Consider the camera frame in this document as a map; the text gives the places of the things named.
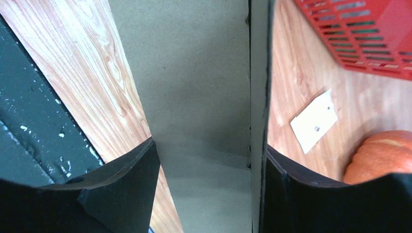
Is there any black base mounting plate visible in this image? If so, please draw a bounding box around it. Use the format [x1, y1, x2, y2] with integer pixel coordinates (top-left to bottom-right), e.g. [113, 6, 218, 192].
[0, 19, 104, 187]

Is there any red plastic shopping basket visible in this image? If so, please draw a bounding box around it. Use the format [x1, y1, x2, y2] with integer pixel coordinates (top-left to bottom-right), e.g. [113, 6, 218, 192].
[294, 0, 412, 80]

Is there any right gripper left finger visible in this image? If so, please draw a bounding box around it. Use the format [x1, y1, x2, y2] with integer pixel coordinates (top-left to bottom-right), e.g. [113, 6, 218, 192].
[0, 138, 160, 233]

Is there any orange pumpkin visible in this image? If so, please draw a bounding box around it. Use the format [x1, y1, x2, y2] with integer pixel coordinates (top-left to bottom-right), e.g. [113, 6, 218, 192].
[343, 130, 412, 184]

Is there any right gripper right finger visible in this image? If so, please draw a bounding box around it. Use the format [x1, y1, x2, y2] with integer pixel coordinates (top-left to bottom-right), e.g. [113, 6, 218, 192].
[259, 147, 412, 233]

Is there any brown cardboard box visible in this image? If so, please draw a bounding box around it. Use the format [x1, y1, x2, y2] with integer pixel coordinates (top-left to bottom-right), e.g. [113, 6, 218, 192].
[109, 0, 274, 233]

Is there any white paper packet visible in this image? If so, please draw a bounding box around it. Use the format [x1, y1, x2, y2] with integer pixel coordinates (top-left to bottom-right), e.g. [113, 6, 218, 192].
[290, 89, 338, 154]

